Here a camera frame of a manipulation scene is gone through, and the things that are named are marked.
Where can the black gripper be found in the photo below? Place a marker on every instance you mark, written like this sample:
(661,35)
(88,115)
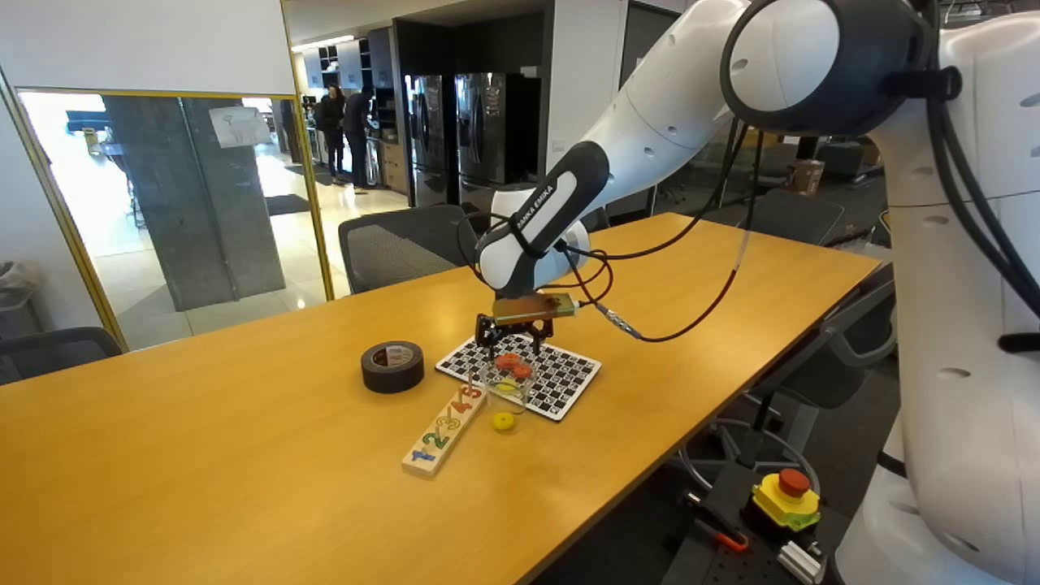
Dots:
(498,328)

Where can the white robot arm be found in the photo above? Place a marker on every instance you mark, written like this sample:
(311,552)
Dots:
(957,125)

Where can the clear plastic cup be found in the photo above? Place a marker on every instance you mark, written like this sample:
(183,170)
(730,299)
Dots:
(511,380)

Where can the checkered marker board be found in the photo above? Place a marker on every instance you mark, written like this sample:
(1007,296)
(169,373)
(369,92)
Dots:
(541,380)

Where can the black tape roll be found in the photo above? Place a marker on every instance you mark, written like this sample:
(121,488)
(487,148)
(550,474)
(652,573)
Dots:
(391,364)

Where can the wooden number puzzle board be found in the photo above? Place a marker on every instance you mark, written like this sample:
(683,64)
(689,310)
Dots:
(447,428)

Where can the grey office chair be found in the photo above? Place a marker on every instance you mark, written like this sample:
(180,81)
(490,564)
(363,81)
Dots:
(403,245)
(818,374)

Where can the grey office chair right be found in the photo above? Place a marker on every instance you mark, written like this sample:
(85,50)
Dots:
(818,374)

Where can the yellow red emergency stop button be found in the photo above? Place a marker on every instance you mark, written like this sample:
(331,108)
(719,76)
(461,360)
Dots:
(788,498)

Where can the dark office chair left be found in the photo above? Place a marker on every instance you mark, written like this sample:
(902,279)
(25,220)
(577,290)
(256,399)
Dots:
(47,351)

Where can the orange ring block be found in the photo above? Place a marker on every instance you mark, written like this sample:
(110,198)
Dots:
(505,361)
(521,373)

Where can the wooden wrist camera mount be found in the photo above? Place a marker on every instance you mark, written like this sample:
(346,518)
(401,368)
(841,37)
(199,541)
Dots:
(535,308)

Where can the orange handled tool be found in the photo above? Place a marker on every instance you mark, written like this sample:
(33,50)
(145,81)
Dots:
(723,534)

